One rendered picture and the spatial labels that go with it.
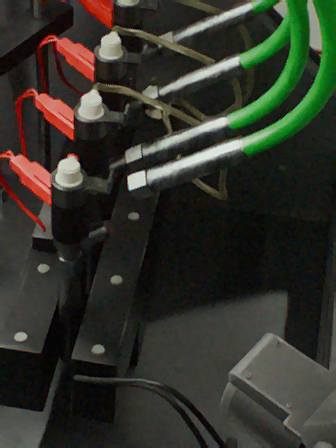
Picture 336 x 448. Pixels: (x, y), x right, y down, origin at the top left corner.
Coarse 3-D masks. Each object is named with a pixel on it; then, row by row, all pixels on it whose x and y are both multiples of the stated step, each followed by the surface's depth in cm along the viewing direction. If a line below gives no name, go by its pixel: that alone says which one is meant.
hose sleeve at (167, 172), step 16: (224, 144) 83; (240, 144) 82; (176, 160) 85; (192, 160) 84; (208, 160) 83; (224, 160) 83; (240, 160) 83; (160, 176) 85; (176, 176) 85; (192, 176) 84
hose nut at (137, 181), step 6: (150, 168) 87; (132, 174) 86; (138, 174) 86; (144, 174) 86; (132, 180) 86; (138, 180) 86; (144, 180) 86; (132, 186) 86; (138, 186) 86; (144, 186) 86; (132, 192) 86; (138, 192) 86; (144, 192) 86; (150, 192) 86; (156, 192) 86; (138, 198) 87
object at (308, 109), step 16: (320, 0) 73; (320, 16) 74; (320, 32) 75; (320, 64) 77; (320, 80) 77; (320, 96) 78; (304, 112) 79; (272, 128) 81; (288, 128) 80; (256, 144) 82; (272, 144) 81
